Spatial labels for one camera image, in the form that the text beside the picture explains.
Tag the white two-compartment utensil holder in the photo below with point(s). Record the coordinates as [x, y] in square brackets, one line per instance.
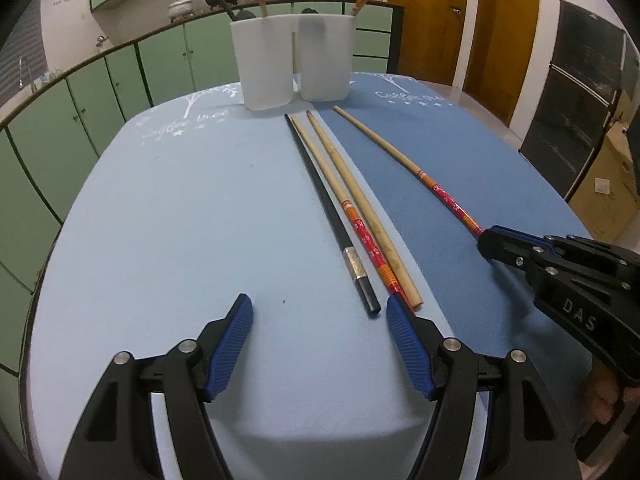
[265, 70]

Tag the black spoon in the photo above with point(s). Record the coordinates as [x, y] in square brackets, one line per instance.
[310, 10]

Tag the black glass-front cabinet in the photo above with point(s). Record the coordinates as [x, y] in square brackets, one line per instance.
[580, 95]

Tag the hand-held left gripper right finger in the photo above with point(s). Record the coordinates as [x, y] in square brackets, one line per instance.
[412, 355]

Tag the wall water tap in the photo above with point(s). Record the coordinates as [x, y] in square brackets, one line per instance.
[101, 41]

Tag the light blue table mat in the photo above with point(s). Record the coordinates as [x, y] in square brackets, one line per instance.
[200, 210]

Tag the plain bamboo chopstick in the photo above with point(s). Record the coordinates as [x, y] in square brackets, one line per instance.
[362, 205]

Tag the person's right hand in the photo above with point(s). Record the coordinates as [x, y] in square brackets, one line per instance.
[600, 395]

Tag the dark blue table mat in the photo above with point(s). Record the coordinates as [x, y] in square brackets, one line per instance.
[450, 160]

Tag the white cooking pot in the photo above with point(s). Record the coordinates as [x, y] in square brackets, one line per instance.
[180, 7]

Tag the cardboard box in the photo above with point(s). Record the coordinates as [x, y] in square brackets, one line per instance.
[610, 185]

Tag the grey window blind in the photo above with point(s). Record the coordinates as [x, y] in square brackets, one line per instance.
[22, 35]

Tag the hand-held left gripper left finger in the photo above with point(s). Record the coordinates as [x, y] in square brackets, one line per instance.
[227, 355]

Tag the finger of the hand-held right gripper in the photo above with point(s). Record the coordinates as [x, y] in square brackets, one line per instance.
[525, 240]
[505, 252]

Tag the steel sink faucet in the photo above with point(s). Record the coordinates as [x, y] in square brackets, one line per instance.
[22, 67]

